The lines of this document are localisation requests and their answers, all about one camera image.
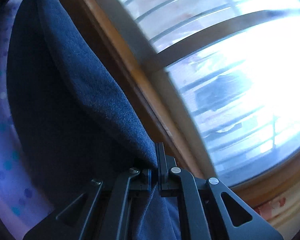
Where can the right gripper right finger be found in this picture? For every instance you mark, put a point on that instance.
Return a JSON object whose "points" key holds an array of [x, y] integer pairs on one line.
{"points": [[208, 209]]}

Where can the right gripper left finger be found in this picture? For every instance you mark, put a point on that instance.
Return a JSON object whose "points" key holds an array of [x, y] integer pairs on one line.
{"points": [[100, 211]]}

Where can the navy blue fleece garment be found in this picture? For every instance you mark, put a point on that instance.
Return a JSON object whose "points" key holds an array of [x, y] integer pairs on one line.
{"points": [[73, 120]]}

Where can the lilac patterned bed sheet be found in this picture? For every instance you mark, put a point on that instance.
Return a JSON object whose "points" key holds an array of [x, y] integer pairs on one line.
{"points": [[22, 206]]}

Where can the brown wooden headboard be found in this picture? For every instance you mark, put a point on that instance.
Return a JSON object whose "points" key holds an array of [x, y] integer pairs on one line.
{"points": [[105, 41]]}

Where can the window with metal frame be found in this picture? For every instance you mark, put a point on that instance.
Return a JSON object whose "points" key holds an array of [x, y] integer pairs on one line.
{"points": [[228, 72]]}

